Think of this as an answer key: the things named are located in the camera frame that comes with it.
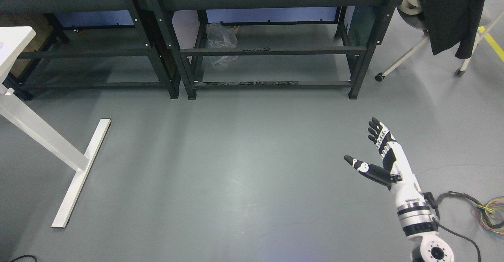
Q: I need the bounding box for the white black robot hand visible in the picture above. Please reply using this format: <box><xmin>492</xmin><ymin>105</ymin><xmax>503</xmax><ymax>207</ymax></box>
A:
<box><xmin>344</xmin><ymin>117</ymin><xmax>425</xmax><ymax>207</ymax></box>

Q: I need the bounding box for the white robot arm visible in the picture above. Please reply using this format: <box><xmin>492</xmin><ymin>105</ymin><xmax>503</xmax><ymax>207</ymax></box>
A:
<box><xmin>397</xmin><ymin>201</ymin><xmax>455</xmax><ymax>262</ymax></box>

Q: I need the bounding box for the black right shelf rack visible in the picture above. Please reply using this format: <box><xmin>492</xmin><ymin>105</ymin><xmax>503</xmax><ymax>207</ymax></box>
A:
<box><xmin>146</xmin><ymin>0</ymin><xmax>401</xmax><ymax>100</ymax></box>

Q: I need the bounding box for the black shelf rack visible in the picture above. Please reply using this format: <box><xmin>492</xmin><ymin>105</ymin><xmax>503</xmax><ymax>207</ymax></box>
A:
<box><xmin>1</xmin><ymin>0</ymin><xmax>180</xmax><ymax>100</ymax></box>
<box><xmin>146</xmin><ymin>0</ymin><xmax>401</xmax><ymax>100</ymax></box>

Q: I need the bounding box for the black left shelf rack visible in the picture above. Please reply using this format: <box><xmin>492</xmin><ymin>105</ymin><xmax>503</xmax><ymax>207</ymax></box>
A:
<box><xmin>1</xmin><ymin>0</ymin><xmax>180</xmax><ymax>100</ymax></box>

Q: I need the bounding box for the black jacket on chair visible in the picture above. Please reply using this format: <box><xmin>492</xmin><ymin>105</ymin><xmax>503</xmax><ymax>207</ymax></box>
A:
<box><xmin>420</xmin><ymin>0</ymin><xmax>485</xmax><ymax>59</ymax></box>

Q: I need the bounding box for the clear plastic bag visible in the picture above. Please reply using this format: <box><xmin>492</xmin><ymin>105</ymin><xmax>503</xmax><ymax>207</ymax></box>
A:
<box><xmin>206</xmin><ymin>23</ymin><xmax>238</xmax><ymax>70</ymax></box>

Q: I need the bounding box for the white desk with leg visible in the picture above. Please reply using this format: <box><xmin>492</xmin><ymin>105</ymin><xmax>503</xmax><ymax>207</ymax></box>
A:
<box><xmin>0</xmin><ymin>26</ymin><xmax>111</xmax><ymax>228</ymax></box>

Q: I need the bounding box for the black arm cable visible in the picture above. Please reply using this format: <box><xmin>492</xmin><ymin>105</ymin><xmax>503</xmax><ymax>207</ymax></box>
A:
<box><xmin>423</xmin><ymin>191</ymin><xmax>497</xmax><ymax>262</ymax></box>

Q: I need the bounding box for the coloured wire bundle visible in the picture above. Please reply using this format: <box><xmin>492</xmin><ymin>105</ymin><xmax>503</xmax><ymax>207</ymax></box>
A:
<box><xmin>476</xmin><ymin>196</ymin><xmax>504</xmax><ymax>239</ymax></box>

